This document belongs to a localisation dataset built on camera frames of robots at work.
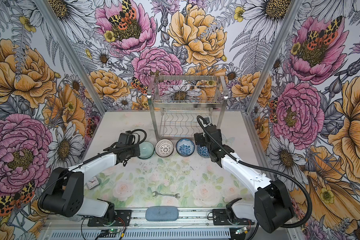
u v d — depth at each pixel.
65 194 0.43
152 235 1.12
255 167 0.48
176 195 0.81
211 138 0.65
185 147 0.97
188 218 0.76
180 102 1.20
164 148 0.97
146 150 0.94
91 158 0.54
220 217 0.74
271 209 0.41
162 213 0.73
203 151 0.97
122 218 0.74
